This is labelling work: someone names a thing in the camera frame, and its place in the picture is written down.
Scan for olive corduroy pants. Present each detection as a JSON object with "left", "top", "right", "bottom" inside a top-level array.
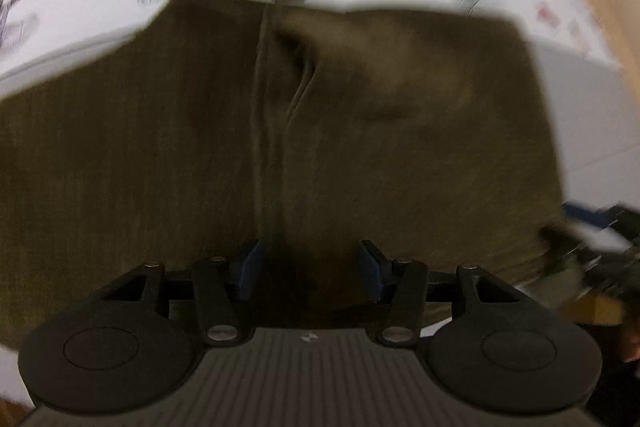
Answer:
[{"left": 0, "top": 0, "right": 576, "bottom": 348}]

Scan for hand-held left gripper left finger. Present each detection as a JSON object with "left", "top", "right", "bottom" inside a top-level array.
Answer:
[{"left": 94, "top": 239, "right": 266, "bottom": 349}]

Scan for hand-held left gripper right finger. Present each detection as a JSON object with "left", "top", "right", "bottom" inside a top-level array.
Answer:
[{"left": 357, "top": 239, "right": 533, "bottom": 349}]

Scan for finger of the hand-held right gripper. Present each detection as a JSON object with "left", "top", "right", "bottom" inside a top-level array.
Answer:
[{"left": 540, "top": 225, "right": 601, "bottom": 264}]

